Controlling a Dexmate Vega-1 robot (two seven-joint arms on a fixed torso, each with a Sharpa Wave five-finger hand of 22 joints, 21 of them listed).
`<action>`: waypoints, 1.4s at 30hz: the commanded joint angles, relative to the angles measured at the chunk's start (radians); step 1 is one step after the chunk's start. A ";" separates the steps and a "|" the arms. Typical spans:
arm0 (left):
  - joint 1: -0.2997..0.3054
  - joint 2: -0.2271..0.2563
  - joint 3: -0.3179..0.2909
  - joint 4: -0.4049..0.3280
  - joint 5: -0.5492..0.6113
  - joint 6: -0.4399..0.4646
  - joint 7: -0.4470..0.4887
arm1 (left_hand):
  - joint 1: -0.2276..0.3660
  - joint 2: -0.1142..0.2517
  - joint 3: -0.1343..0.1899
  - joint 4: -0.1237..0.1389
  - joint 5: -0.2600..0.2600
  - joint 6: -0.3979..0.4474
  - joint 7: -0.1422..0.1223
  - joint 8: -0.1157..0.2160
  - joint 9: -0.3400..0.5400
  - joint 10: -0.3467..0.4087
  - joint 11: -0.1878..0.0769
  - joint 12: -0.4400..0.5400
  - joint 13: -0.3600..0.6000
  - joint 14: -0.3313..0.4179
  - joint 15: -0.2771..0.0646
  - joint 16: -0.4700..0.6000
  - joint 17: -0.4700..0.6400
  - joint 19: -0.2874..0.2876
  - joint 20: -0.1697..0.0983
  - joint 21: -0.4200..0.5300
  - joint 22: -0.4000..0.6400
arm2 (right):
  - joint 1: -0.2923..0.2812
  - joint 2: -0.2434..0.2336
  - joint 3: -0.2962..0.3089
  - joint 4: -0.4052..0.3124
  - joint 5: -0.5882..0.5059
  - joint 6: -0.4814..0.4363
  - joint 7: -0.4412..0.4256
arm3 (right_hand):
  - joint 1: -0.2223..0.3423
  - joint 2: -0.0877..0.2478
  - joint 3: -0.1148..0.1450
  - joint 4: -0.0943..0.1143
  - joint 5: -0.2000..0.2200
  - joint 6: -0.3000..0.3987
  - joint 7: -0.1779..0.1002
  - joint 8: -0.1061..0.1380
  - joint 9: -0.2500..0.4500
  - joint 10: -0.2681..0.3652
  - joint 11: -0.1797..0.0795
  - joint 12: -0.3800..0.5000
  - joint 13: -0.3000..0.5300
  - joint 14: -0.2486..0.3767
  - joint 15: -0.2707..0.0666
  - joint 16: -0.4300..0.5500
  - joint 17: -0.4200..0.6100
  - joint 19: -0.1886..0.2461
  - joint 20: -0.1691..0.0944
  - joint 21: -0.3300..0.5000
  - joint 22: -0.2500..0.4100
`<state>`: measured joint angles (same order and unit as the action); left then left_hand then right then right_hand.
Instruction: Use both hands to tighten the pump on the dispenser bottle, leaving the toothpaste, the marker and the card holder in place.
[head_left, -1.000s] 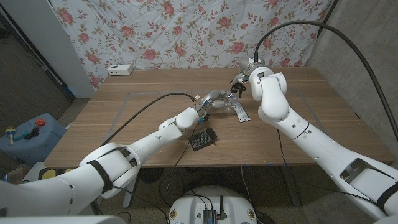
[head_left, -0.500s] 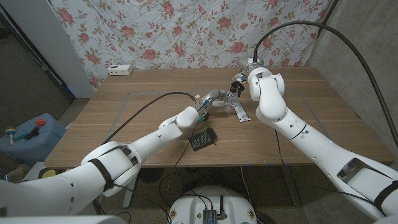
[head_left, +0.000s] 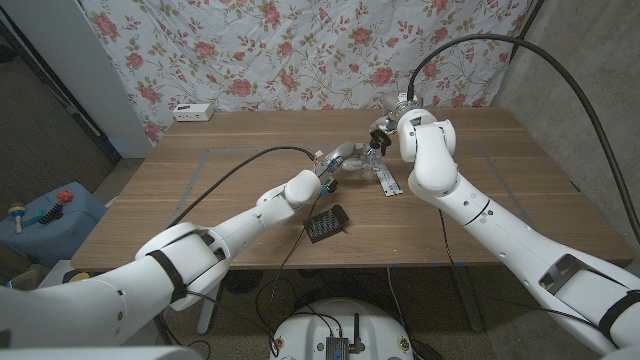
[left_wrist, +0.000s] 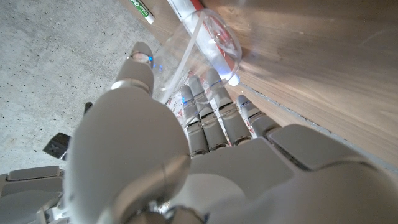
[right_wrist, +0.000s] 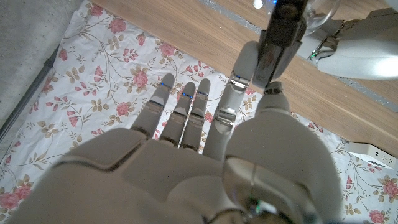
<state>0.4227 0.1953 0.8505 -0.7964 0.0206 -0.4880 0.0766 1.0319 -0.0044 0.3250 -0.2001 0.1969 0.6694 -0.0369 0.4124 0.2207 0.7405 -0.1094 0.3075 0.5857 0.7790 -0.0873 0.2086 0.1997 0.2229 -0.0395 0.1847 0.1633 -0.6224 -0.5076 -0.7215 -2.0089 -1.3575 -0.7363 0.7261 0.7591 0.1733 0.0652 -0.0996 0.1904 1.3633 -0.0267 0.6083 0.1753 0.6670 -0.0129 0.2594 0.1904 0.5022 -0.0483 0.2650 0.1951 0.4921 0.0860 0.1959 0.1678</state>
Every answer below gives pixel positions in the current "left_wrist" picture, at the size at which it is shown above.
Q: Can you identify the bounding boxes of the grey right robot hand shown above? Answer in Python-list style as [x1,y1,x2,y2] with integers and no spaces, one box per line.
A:
[0,166,68,224]

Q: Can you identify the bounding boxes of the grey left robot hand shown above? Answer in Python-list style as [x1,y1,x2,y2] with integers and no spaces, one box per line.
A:
[62,41,398,224]

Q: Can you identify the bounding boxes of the green marker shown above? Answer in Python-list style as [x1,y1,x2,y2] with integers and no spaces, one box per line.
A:
[129,0,155,25]

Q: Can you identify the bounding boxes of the white toothpaste tube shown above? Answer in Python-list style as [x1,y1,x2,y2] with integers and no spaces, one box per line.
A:
[167,0,241,87]

